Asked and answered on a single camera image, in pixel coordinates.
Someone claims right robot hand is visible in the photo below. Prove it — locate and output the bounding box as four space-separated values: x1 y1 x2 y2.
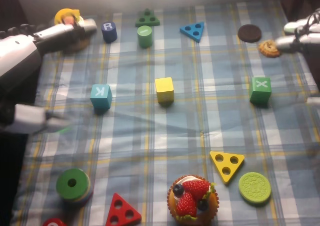
0 18 98 136

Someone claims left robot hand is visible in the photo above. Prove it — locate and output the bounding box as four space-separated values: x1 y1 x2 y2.
274 8 320 107

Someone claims green cube block letter X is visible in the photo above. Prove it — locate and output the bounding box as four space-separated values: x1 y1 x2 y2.
248 76 272 106

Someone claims teal cube block letter K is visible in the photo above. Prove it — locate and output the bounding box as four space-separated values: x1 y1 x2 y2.
89 84 113 110

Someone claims tan swirl toy biscuit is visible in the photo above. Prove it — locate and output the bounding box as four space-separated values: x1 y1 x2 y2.
258 39 281 58

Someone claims brown chocolate toy cookie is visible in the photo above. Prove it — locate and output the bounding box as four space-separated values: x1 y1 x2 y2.
237 24 263 43

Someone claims toy cupcake with yellow peach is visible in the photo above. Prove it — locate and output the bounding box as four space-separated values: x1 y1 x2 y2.
54 8 91 53

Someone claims navy cylinder block letter R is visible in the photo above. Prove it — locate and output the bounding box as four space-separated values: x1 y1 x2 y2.
100 21 118 43

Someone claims blue triangle block with holes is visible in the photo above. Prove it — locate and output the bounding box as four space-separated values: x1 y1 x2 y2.
179 21 205 43

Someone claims green cylinder block minus sign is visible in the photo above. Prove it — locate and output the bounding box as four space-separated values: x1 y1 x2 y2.
136 25 154 49

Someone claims yellow cube block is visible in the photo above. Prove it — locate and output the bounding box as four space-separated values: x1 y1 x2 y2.
154 77 175 104

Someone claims green triangle block with holes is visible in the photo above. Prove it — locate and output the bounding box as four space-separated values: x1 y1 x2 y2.
134 8 161 27

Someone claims yellow triangle block with holes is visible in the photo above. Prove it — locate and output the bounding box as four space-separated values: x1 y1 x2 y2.
209 151 246 185

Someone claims blue plaid tablecloth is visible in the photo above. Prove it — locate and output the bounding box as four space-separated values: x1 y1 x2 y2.
9 0 320 226

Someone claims green sandwich toy cookie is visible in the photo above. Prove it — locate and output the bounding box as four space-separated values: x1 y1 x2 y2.
238 172 272 206

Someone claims red cylinder block white letter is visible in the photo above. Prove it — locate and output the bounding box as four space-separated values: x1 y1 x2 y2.
41 218 67 226

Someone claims toy strawberry blueberry tart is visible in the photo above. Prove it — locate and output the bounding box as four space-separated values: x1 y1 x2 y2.
166 175 219 223

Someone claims red triangle block with holes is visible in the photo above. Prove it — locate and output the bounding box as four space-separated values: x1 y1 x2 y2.
105 193 143 226

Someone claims rainbow ring stacker toy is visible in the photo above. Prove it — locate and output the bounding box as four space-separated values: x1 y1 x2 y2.
55 168 95 207

